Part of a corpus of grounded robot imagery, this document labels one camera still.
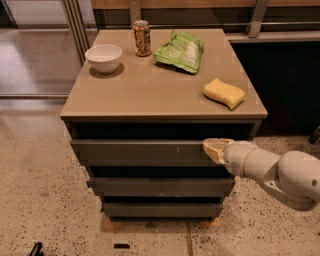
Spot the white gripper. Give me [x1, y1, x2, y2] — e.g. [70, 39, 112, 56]
[203, 138, 257, 177]

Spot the grey top drawer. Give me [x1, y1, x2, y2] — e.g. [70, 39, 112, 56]
[71, 139, 216, 167]

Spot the grey drawer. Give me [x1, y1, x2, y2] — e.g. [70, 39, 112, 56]
[103, 203, 223, 218]
[71, 139, 216, 167]
[88, 178, 234, 197]

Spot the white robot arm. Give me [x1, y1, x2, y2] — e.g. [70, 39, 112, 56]
[203, 138, 320, 211]

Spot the grey drawer cabinet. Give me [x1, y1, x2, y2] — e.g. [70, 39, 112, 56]
[61, 29, 267, 213]

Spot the grey bottom drawer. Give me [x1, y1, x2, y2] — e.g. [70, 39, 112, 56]
[103, 203, 223, 218]

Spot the grey middle drawer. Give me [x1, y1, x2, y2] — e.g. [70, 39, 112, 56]
[88, 178, 234, 197]

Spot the yellow sponge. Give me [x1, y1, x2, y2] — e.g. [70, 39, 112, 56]
[204, 78, 246, 110]

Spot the green chip bag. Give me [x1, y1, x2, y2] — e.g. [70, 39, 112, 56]
[154, 30, 204, 74]

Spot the patterned drink can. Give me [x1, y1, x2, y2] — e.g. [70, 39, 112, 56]
[133, 20, 151, 57]

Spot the white ceramic bowl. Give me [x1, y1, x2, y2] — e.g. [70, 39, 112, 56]
[85, 44, 122, 74]

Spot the black object bottom left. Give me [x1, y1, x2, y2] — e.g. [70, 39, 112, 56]
[29, 242, 44, 256]

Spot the metal railing frame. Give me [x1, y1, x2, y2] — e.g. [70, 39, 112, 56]
[0, 0, 320, 66]

